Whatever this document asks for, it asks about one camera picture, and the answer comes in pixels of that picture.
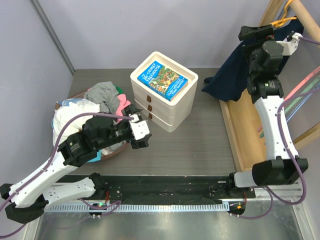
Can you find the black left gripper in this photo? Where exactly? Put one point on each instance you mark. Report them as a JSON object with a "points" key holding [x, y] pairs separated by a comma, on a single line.
{"points": [[143, 141]]}

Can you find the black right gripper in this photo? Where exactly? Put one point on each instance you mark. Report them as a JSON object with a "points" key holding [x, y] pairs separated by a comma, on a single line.
{"points": [[262, 34]]}

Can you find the yellow hanger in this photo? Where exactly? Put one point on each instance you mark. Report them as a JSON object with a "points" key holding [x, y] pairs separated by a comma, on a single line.
{"points": [[284, 19]]}

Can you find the navy blue t shirt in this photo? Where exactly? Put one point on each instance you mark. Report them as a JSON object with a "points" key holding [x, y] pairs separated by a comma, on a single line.
{"points": [[231, 79]]}

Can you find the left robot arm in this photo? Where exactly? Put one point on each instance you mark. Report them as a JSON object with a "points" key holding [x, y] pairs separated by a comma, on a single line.
{"points": [[27, 200]]}

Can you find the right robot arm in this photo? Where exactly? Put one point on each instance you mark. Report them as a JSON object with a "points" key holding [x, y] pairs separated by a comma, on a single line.
{"points": [[283, 165]]}

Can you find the pink hanger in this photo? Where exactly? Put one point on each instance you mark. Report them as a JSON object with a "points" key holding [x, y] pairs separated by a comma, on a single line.
{"points": [[300, 85]]}

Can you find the blue hanger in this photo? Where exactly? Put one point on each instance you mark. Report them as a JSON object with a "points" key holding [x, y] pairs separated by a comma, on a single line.
{"points": [[297, 108]]}

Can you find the pink cloth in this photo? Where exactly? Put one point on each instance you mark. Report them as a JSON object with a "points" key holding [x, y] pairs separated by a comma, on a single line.
{"points": [[123, 103]]}

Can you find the green cloth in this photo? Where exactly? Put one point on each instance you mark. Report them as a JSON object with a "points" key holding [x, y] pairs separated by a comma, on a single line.
{"points": [[120, 91]]}

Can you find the grey cloth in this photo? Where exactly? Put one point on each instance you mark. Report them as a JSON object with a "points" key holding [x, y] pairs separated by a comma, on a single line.
{"points": [[105, 94]]}

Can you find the white drawer unit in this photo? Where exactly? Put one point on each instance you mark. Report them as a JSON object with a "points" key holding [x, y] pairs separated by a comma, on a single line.
{"points": [[167, 114]]}

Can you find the blue treehouse paperback book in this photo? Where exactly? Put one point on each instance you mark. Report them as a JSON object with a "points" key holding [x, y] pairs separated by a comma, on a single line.
{"points": [[163, 80]]}

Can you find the white cloth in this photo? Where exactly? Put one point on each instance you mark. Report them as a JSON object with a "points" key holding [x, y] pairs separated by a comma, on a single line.
{"points": [[70, 108]]}

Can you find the wooden clothes rack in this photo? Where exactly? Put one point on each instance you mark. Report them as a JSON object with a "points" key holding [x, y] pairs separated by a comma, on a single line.
{"points": [[241, 118]]}

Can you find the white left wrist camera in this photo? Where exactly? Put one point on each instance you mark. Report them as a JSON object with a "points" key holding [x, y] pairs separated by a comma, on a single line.
{"points": [[139, 127]]}

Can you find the white slotted cable duct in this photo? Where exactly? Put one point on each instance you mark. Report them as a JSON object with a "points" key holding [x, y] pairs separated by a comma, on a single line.
{"points": [[77, 207]]}

